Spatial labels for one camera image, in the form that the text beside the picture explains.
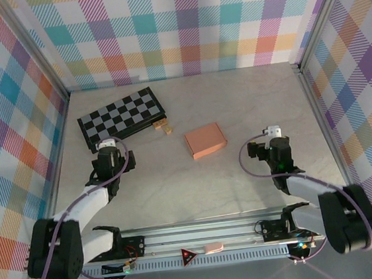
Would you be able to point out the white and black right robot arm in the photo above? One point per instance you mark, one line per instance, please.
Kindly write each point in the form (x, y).
(307, 188)

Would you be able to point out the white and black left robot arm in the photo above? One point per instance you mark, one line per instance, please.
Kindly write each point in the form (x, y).
(89, 203)

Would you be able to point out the small wooden block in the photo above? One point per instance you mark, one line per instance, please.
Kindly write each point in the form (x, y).
(159, 124)
(168, 130)

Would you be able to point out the small circuit board with LEDs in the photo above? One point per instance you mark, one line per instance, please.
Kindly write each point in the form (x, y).
(119, 269)
(302, 247)

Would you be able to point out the aluminium rail base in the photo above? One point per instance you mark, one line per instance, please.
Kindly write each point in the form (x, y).
(199, 234)

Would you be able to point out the aluminium corner post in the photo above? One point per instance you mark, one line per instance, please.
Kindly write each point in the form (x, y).
(33, 45)
(322, 15)

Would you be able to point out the small pink oval pad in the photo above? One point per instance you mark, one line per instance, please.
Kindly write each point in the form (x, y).
(213, 247)

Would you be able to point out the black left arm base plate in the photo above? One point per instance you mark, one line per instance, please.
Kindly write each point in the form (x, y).
(135, 246)

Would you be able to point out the aluminium side rail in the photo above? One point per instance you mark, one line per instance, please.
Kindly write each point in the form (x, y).
(311, 99)
(57, 153)

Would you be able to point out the red triangular indicator light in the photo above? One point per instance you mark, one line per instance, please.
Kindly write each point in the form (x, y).
(188, 255)

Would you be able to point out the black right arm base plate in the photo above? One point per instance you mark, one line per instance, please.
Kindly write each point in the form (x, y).
(272, 228)

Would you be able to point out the black and grey chessboard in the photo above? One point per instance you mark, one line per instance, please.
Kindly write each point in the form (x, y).
(117, 120)

